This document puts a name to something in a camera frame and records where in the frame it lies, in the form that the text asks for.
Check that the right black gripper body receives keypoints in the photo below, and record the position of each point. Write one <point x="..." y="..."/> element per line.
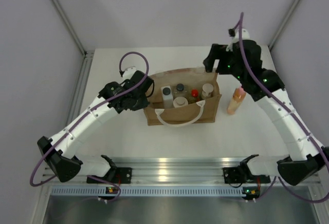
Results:
<point x="225" y="65"/>

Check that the left aluminium frame post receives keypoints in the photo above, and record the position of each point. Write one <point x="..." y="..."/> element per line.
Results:
<point x="68" y="26"/>

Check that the clear bottle black cap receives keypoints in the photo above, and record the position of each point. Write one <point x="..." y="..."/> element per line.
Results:
<point x="181" y="90"/>

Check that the brown canvas tote bag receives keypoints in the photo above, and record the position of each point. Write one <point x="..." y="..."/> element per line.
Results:
<point x="203" y="111"/>

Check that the aluminium frame post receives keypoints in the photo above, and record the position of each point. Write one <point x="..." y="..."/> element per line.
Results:
<point x="294" y="4"/>
<point x="68" y="26"/>

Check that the round white jar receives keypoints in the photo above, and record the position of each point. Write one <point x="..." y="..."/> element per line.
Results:
<point x="180" y="102"/>

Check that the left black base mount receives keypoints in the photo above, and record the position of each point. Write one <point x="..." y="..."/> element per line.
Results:
<point x="118" y="175"/>

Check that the orange bottle pink cap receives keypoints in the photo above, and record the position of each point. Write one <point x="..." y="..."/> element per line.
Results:
<point x="236" y="100"/>

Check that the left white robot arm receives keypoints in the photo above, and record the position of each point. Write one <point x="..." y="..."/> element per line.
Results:
<point x="59" y="151"/>

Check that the slotted grey cable duct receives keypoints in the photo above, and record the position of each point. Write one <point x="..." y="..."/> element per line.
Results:
<point x="109" y="191"/>

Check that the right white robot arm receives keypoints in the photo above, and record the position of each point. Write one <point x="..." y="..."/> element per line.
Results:
<point x="306" y="155"/>

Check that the aluminium mounting rail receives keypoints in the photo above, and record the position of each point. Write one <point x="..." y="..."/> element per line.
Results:
<point x="177" y="171"/>

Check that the right aluminium frame post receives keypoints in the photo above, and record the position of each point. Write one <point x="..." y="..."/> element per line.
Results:
<point x="294" y="4"/>

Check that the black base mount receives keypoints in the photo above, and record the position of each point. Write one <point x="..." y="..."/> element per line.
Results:
<point x="234" y="175"/>
<point x="118" y="175"/>

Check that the white bottle dark cap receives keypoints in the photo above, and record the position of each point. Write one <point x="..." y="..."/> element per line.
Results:
<point x="167" y="97"/>

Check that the yellow bottle red cap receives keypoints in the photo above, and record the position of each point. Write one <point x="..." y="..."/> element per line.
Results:
<point x="194" y="96"/>

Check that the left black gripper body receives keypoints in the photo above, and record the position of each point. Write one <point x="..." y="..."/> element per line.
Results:
<point x="141" y="102"/>

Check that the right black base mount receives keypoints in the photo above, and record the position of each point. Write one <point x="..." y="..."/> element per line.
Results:
<point x="234" y="175"/>

